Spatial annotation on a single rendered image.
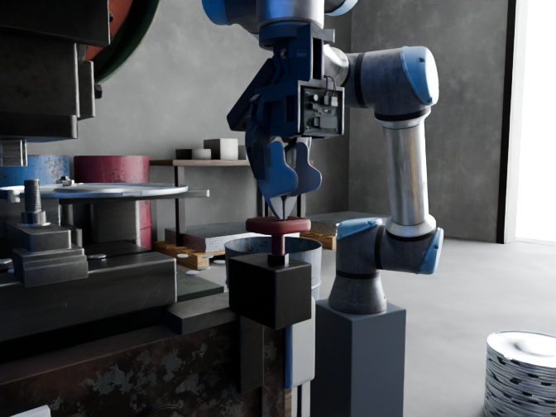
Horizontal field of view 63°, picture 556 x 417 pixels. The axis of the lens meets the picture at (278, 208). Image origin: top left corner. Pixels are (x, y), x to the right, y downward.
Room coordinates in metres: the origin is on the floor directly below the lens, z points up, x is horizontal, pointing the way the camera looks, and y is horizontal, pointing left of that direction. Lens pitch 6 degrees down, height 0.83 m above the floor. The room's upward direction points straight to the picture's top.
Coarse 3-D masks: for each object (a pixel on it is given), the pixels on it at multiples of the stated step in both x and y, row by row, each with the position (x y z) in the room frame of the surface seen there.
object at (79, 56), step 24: (0, 48) 0.58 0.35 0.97; (24, 48) 0.60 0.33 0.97; (48, 48) 0.62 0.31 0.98; (72, 48) 0.64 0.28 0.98; (0, 72) 0.58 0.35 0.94; (24, 72) 0.60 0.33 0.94; (48, 72) 0.62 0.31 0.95; (72, 72) 0.63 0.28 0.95; (0, 96) 0.58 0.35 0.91; (24, 96) 0.60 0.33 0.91; (48, 96) 0.61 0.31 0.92; (72, 96) 0.63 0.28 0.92; (96, 96) 0.69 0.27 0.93
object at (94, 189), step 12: (48, 192) 0.68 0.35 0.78; (60, 192) 0.67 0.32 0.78; (72, 192) 0.66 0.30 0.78; (84, 192) 0.66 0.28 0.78; (96, 192) 0.67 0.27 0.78; (108, 192) 0.60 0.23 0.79; (120, 192) 0.60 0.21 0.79; (132, 192) 0.68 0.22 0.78; (144, 192) 0.63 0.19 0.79; (156, 192) 0.64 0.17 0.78; (168, 192) 0.66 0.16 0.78; (180, 192) 0.70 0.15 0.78
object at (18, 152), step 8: (0, 144) 0.63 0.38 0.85; (8, 144) 0.63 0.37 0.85; (16, 144) 0.63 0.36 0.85; (24, 144) 0.65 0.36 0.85; (8, 152) 0.63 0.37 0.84; (16, 152) 0.63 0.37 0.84; (24, 152) 0.65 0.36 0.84; (8, 160) 0.63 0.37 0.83; (16, 160) 0.63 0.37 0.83; (24, 160) 0.65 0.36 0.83
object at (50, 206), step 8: (0, 200) 0.57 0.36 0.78; (24, 200) 0.59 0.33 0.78; (48, 200) 0.61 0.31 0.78; (56, 200) 0.62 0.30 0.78; (0, 208) 0.57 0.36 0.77; (8, 208) 0.58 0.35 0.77; (16, 208) 0.58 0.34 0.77; (24, 208) 0.59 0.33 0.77; (48, 208) 0.61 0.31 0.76; (56, 208) 0.62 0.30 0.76; (0, 216) 0.57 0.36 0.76; (8, 216) 0.58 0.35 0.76; (16, 216) 0.58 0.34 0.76; (48, 216) 0.61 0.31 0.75; (56, 216) 0.62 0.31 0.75; (0, 224) 0.57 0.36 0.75; (56, 224) 0.62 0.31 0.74; (0, 232) 0.57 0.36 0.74
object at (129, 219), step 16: (192, 192) 0.76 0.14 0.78; (208, 192) 0.78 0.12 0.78; (80, 208) 0.71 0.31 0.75; (96, 208) 0.68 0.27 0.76; (112, 208) 0.69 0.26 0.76; (128, 208) 0.71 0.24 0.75; (80, 224) 0.71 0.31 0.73; (96, 224) 0.68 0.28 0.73; (112, 224) 0.69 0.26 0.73; (128, 224) 0.71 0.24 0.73; (96, 240) 0.68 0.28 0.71; (112, 240) 0.69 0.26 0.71; (128, 240) 0.71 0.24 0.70
